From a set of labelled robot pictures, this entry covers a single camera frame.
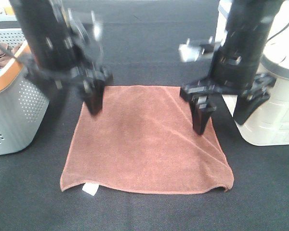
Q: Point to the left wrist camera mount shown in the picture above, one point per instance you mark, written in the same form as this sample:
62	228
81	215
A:
89	31

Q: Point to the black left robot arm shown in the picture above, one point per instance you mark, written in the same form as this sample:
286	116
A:
62	53

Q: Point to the black table cloth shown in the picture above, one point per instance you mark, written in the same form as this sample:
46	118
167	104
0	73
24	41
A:
140	41

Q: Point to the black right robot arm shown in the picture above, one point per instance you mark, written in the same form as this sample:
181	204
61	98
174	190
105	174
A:
246	32

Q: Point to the brown microfibre towel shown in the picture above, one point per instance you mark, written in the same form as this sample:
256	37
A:
143	142

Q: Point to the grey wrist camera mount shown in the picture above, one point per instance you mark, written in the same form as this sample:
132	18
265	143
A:
195	50

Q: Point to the white storage bin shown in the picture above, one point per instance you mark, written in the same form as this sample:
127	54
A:
269	123

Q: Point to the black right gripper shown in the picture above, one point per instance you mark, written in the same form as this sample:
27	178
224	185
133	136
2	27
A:
231	79

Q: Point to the brown towel in basket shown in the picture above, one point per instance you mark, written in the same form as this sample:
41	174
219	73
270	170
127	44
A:
4	59

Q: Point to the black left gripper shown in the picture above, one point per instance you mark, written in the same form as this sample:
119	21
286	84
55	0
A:
54	85

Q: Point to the grey perforated laundry basket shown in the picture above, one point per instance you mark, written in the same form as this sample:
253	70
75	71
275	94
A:
22	105

